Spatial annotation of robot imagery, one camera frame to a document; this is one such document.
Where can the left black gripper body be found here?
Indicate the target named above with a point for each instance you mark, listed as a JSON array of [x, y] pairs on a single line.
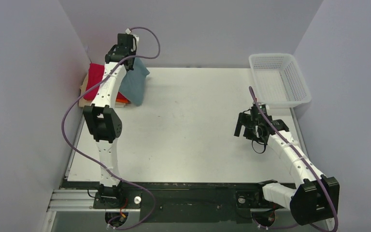
[[131, 56]]

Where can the blue-grey t shirt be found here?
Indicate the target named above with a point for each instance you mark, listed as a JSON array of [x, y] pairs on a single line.
[[133, 84]]

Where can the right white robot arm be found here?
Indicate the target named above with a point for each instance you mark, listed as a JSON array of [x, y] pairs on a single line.
[[315, 196]]

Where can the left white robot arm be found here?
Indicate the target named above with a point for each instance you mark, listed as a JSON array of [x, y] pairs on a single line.
[[103, 122]]

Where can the folded magenta t shirt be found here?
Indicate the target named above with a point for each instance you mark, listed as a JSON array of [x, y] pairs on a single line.
[[95, 75]]

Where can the white plastic basket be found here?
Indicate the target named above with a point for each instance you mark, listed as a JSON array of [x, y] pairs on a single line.
[[278, 80]]

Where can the folded orange t shirt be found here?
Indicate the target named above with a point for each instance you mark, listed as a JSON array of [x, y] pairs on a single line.
[[122, 99]]

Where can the folded beige t shirt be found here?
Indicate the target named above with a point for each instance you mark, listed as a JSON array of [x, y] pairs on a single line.
[[83, 102]]

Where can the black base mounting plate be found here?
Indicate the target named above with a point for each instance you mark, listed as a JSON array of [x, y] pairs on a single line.
[[158, 202]]

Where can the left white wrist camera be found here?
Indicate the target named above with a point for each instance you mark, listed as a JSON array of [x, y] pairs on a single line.
[[132, 33]]

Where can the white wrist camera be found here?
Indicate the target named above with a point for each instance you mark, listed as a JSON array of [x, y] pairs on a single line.
[[132, 33], [264, 108]]

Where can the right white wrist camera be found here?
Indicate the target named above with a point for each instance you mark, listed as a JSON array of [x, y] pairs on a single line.
[[264, 108]]

